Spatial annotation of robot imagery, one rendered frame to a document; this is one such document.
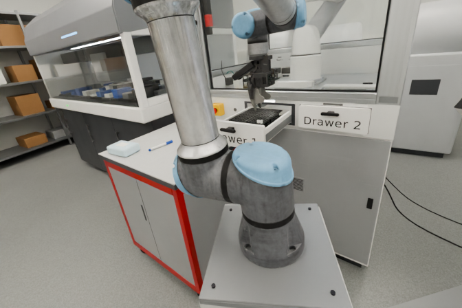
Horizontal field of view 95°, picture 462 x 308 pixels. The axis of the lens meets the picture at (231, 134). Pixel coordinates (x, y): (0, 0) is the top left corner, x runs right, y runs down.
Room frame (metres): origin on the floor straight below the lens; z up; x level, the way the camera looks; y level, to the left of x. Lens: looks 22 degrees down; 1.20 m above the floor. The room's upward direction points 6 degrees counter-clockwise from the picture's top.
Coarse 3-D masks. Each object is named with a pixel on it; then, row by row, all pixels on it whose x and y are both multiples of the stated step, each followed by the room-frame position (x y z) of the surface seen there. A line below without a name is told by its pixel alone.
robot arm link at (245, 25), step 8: (240, 16) 0.72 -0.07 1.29; (248, 16) 0.71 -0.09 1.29; (256, 16) 0.72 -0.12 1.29; (264, 16) 0.71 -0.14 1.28; (232, 24) 0.73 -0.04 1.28; (240, 24) 0.72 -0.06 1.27; (248, 24) 0.71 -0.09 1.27; (256, 24) 0.72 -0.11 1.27; (264, 24) 0.71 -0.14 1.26; (240, 32) 0.72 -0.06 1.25; (248, 32) 0.71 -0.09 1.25; (256, 32) 0.73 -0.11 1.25; (264, 32) 0.72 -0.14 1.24
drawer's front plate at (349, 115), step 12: (300, 108) 0.97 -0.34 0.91; (312, 108) 0.94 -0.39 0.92; (324, 108) 0.91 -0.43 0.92; (336, 108) 0.88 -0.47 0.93; (348, 108) 0.85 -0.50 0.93; (360, 108) 0.83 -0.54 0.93; (300, 120) 0.97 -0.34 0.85; (312, 120) 0.94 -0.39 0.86; (324, 120) 0.90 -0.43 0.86; (336, 120) 0.87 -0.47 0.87; (348, 120) 0.85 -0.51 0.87; (360, 120) 0.82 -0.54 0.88; (348, 132) 0.84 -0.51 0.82; (360, 132) 0.82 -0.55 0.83
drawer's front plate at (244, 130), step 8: (224, 120) 0.86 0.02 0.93; (240, 128) 0.80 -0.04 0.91; (248, 128) 0.78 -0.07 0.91; (256, 128) 0.75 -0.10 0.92; (264, 128) 0.74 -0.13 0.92; (224, 136) 0.85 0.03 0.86; (232, 136) 0.83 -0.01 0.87; (240, 136) 0.80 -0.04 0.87; (248, 136) 0.78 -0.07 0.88; (256, 136) 0.75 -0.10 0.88; (264, 136) 0.74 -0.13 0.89; (232, 144) 0.83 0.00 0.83; (240, 144) 0.80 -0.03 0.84
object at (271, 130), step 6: (246, 108) 1.16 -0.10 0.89; (264, 108) 1.12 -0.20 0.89; (270, 108) 1.10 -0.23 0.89; (276, 108) 1.09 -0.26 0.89; (234, 114) 1.06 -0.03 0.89; (282, 114) 1.06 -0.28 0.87; (288, 114) 0.99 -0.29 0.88; (228, 120) 1.00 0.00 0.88; (276, 120) 0.89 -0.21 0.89; (282, 120) 0.93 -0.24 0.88; (288, 120) 0.98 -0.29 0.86; (270, 126) 0.83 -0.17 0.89; (276, 126) 0.87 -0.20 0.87; (282, 126) 0.92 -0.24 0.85; (270, 132) 0.82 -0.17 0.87; (276, 132) 0.87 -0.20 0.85; (270, 138) 0.82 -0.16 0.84
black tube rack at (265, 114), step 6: (252, 108) 1.13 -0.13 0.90; (258, 108) 1.10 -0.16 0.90; (240, 114) 1.03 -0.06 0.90; (246, 114) 1.02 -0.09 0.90; (252, 114) 1.00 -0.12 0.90; (258, 114) 1.00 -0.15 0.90; (264, 114) 0.98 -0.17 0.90; (270, 114) 0.98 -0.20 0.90; (276, 114) 0.97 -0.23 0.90; (246, 120) 0.92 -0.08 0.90; (252, 120) 0.91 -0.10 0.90; (264, 120) 0.89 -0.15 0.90; (270, 120) 0.94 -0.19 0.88
